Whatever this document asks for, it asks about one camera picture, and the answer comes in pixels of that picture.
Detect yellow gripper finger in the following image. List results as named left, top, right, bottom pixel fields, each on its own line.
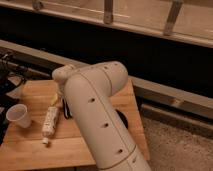
left=50, top=93, right=59, bottom=106

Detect black striped eraser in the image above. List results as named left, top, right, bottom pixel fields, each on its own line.
left=62, top=99, right=72, bottom=119

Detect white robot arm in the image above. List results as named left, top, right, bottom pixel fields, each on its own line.
left=52, top=61, right=151, bottom=171

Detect white tube bottle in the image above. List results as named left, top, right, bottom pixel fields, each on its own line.
left=42, top=106, right=59, bottom=145

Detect white paper cup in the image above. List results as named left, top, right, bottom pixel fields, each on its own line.
left=6, top=104, right=32, bottom=128

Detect black bowl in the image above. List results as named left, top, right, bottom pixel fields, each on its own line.
left=116, top=109, right=129, bottom=129

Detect black cables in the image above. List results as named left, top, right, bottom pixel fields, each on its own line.
left=0, top=51, right=29, bottom=145

